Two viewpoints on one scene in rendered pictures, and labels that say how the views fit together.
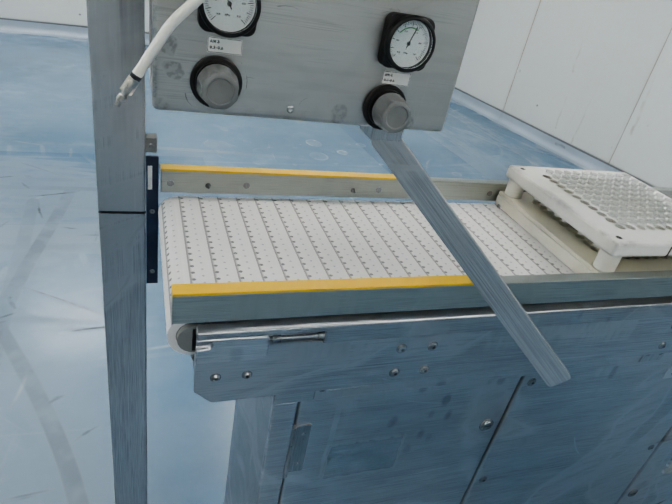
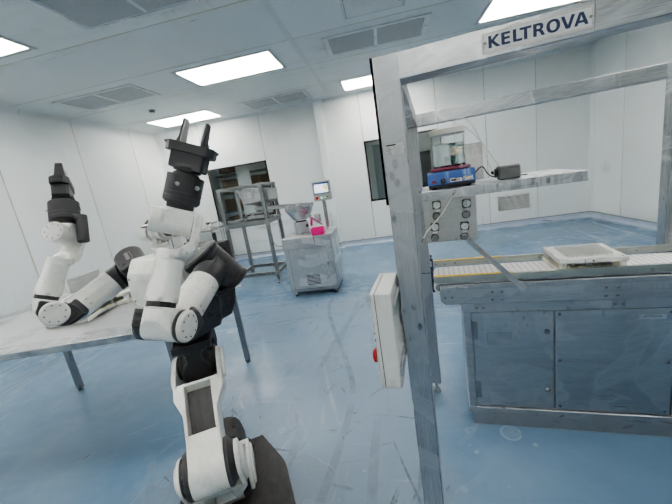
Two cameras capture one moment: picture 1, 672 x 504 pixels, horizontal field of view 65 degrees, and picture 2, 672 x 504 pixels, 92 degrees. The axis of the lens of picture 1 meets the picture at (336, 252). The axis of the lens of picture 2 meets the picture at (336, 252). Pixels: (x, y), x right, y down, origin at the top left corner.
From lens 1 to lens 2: 1.15 m
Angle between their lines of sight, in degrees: 42
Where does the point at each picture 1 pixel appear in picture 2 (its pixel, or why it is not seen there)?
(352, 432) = (492, 327)
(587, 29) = not seen: outside the picture
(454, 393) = (526, 315)
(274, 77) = (443, 235)
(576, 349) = (560, 295)
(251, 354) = (452, 291)
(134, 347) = (431, 312)
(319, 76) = (451, 233)
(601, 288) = (555, 273)
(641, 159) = not seen: outside the picture
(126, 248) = (427, 282)
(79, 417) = not seen: hidden behind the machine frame
